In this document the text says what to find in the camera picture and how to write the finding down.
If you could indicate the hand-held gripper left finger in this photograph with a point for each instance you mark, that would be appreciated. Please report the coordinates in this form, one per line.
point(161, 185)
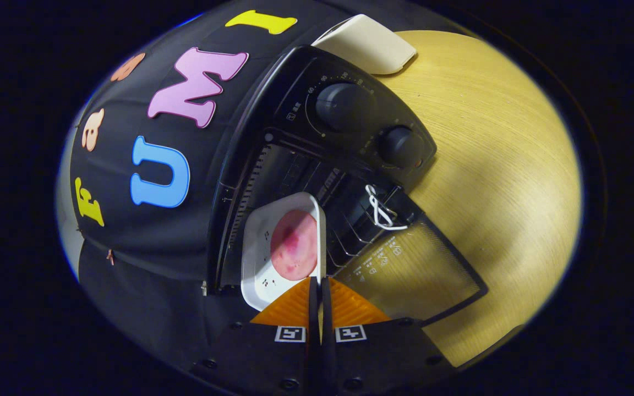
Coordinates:
point(313, 352)

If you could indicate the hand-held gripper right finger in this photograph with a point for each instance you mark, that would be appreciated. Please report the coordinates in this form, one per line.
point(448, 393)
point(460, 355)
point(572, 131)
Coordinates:
point(328, 357)

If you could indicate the white square plate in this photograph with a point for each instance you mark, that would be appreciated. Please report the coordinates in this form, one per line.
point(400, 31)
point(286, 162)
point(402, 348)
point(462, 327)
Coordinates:
point(256, 258)

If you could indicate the pink round pastry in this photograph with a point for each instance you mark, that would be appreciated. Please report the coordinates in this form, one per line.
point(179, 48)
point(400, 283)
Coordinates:
point(295, 242)

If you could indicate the black toaster oven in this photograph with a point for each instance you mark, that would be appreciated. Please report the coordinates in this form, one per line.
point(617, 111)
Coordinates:
point(289, 110)

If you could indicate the white pop-up toaster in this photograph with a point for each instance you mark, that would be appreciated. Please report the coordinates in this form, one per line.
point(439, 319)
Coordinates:
point(366, 44)

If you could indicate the white twist tie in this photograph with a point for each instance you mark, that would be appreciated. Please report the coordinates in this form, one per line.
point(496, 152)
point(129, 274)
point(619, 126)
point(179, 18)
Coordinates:
point(372, 199)

